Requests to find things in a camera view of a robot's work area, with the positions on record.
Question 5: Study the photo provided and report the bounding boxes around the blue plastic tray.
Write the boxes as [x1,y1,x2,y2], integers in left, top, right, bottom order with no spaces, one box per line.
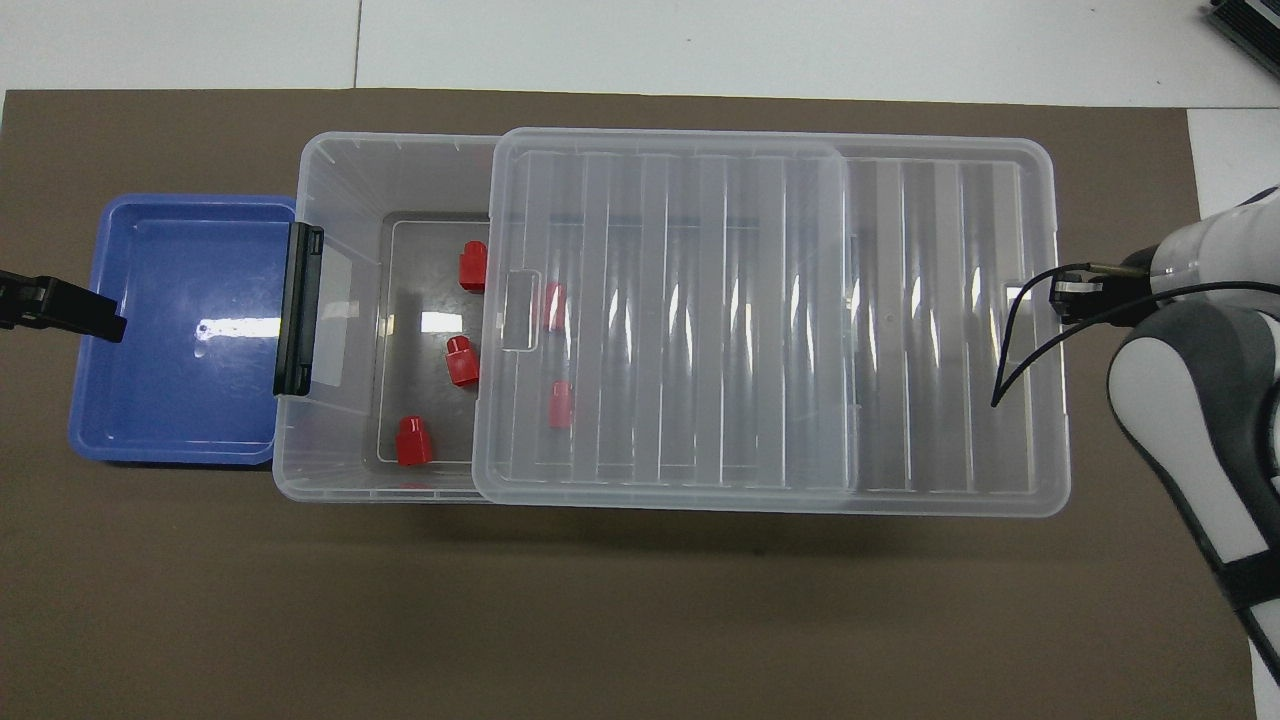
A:
[68,193,299,468]

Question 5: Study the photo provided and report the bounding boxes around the black box latch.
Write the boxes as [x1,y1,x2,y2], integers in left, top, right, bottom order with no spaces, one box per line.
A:
[273,222,325,397]

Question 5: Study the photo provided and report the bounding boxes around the clear plastic box lid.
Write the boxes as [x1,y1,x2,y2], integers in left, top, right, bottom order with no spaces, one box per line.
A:
[472,127,1072,519]

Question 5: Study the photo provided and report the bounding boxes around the black cable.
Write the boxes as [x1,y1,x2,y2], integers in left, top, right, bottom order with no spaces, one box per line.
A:
[991,262,1280,409]

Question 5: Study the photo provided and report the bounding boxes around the clear plastic storage box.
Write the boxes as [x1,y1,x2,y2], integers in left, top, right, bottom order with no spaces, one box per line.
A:
[272,130,857,505]

